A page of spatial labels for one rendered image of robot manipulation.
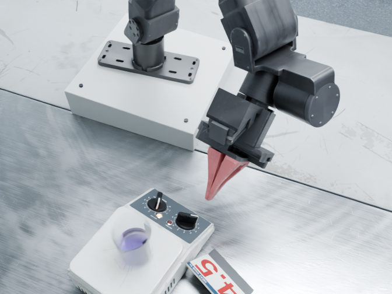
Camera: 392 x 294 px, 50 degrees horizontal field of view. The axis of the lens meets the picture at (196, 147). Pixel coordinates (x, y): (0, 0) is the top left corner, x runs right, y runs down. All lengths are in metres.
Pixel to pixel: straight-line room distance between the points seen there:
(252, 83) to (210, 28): 0.52
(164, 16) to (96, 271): 0.43
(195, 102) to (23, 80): 0.39
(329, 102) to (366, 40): 0.58
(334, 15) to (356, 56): 1.71
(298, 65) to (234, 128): 0.12
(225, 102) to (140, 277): 0.27
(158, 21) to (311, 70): 0.33
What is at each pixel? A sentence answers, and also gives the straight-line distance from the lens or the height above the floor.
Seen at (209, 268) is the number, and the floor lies 0.92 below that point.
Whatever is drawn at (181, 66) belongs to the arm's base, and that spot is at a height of 0.97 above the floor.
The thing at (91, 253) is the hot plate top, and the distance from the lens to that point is 0.63.
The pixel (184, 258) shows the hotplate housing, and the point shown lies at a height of 0.97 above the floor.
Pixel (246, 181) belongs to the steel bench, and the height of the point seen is 0.90.
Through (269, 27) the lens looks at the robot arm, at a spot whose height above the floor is 1.24.
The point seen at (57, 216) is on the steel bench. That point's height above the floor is 0.90.
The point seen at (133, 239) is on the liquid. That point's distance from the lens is 0.60.
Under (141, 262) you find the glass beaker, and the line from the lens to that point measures 0.59.
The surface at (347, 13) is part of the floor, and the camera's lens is 2.80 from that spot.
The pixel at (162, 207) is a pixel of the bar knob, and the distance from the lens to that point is 0.68.
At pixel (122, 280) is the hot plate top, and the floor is 0.99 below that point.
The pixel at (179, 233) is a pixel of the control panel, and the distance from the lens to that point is 0.65.
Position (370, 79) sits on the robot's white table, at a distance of 1.01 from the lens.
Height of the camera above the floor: 1.56
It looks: 54 degrees down
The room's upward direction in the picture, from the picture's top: 1 degrees clockwise
